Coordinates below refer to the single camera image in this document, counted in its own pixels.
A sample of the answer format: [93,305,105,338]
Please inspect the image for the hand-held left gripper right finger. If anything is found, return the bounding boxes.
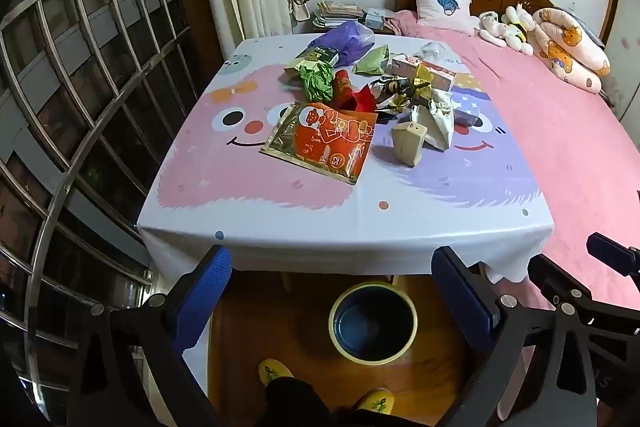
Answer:
[431,246,599,427]

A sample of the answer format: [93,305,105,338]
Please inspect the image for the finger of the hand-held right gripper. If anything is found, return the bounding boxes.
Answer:
[586,232,640,280]
[528,253,640,338]

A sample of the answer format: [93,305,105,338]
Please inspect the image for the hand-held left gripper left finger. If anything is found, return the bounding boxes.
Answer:
[65,245,233,427]

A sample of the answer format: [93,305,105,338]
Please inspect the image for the round blue trash bin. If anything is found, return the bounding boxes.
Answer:
[328,282,418,365]

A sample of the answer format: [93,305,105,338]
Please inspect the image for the beige paper carton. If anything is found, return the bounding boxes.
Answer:
[391,119,430,168]

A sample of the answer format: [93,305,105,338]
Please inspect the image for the white paper bag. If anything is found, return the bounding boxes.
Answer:
[410,88,456,152]

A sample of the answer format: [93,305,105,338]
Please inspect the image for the orange foil snack packet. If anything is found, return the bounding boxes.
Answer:
[260,102,378,185]

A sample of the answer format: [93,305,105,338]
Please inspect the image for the red and white carton box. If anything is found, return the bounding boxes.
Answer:
[390,54,458,90]

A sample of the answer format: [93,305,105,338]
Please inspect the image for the red wrapper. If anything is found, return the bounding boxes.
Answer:
[332,69,377,114]

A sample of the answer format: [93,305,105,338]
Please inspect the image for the green wrapper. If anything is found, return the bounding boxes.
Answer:
[299,62,335,102]

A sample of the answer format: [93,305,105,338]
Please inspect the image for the clear plastic wrapper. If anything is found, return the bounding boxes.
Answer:
[420,41,453,62]

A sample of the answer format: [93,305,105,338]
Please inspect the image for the light green pouch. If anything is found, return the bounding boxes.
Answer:
[352,46,390,76]

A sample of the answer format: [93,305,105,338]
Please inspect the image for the green and yellow snack packet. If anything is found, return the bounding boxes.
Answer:
[285,47,341,80]

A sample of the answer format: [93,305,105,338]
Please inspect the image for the purple plastic bag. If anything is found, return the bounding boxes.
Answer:
[314,21,375,62]

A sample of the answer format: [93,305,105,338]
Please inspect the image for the yellow knitted slipper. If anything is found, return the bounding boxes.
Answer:
[352,388,396,413]
[257,358,295,388]

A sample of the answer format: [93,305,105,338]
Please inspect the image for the printed cartoon tablecloth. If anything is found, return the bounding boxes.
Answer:
[136,32,556,400]

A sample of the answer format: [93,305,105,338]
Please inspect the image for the pink bed blanket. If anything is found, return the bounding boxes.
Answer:
[390,9,640,308]

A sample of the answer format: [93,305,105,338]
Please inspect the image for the person's black pants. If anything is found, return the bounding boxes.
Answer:
[255,377,441,427]

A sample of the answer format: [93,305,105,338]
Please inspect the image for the rolled bear print quilt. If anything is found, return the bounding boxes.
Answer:
[531,7,612,95]

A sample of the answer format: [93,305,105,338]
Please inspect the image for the yellow bee plush toy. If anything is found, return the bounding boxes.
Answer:
[502,6,536,55]

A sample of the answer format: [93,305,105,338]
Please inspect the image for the white plush toy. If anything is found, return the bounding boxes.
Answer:
[478,11,507,44]

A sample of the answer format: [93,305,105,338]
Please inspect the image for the window with metal grille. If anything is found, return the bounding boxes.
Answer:
[0,0,226,408]

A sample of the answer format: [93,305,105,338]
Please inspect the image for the stack of books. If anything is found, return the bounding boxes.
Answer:
[312,0,366,30]

